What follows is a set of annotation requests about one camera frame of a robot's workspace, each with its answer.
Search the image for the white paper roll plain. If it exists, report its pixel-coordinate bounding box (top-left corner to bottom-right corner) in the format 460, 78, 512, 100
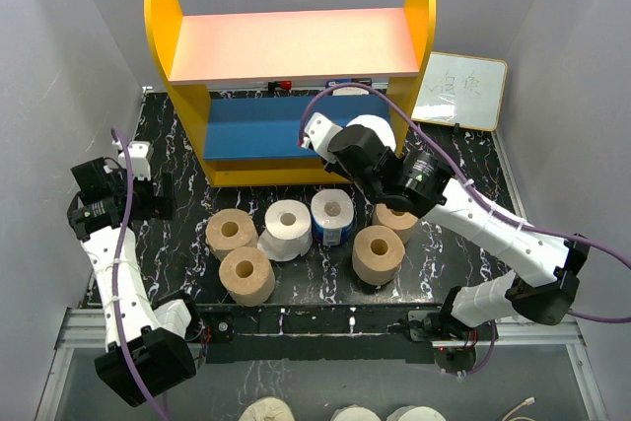
347, 114, 396, 151

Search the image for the blue paper roll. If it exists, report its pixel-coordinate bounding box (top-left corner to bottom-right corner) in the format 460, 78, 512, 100
311, 189, 354, 246

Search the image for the brown paper roll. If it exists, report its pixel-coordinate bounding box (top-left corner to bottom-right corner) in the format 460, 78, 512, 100
205, 208, 258, 261
352, 225, 405, 286
372, 203, 418, 244
219, 246, 275, 307

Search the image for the white paper roll sheet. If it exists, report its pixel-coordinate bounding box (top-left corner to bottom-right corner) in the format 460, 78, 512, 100
257, 199, 313, 262

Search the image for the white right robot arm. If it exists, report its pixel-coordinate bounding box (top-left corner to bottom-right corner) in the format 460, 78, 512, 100
325, 123, 589, 339

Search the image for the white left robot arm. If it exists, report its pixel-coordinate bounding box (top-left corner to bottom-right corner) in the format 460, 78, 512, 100
67, 158, 204, 407

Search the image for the yellow shelf with coloured boards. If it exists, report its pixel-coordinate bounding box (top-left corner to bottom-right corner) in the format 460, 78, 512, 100
144, 0, 437, 187

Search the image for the blue whiteboard eraser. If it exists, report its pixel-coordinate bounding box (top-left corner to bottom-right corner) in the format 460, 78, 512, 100
325, 78, 373, 88

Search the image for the red and black marker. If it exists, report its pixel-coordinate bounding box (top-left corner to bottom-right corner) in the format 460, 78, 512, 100
267, 81, 292, 94

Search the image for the white roll bottom middle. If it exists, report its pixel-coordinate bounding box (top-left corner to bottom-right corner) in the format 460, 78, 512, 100
331, 405, 381, 421

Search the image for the white roll bottom right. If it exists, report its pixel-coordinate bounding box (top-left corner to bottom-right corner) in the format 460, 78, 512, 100
386, 405, 446, 421

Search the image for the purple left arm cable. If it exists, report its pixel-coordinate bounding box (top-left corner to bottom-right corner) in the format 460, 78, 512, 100
109, 126, 172, 421

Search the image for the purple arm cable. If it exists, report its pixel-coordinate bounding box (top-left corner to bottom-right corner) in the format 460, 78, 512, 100
298, 83, 631, 377
109, 126, 172, 421

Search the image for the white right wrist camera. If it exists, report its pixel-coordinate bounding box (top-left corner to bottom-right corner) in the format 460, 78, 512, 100
299, 112, 342, 164

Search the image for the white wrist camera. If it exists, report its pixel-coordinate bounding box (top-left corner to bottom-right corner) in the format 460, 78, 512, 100
299, 112, 342, 164
112, 140, 153, 181

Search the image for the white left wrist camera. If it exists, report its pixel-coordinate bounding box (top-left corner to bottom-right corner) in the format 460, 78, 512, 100
112, 140, 153, 181

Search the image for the small whiteboard with yellow frame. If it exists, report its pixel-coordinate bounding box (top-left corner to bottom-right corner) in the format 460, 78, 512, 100
412, 52, 508, 132

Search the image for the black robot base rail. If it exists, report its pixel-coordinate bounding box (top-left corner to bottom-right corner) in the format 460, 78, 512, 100
191, 302, 499, 366

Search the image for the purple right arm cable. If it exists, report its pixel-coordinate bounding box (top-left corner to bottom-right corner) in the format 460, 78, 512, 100
298, 83, 631, 377

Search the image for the white cable bottom right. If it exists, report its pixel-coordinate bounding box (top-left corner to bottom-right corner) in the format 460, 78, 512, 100
503, 395, 537, 421

